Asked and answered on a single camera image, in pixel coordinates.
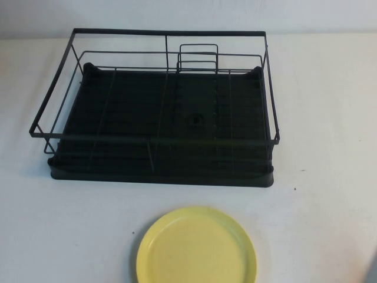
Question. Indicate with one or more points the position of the yellow round plate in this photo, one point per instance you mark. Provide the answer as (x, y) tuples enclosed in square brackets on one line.
[(194, 250)]

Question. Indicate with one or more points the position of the black plastic drain tray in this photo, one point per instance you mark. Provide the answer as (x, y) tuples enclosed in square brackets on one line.
[(165, 180)]

